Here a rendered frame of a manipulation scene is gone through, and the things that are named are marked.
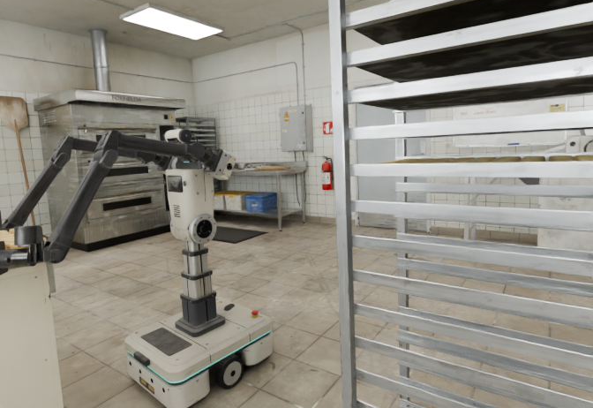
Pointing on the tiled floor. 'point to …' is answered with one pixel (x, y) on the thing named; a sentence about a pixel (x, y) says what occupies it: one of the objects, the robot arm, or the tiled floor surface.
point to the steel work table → (277, 190)
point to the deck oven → (145, 196)
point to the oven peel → (10, 108)
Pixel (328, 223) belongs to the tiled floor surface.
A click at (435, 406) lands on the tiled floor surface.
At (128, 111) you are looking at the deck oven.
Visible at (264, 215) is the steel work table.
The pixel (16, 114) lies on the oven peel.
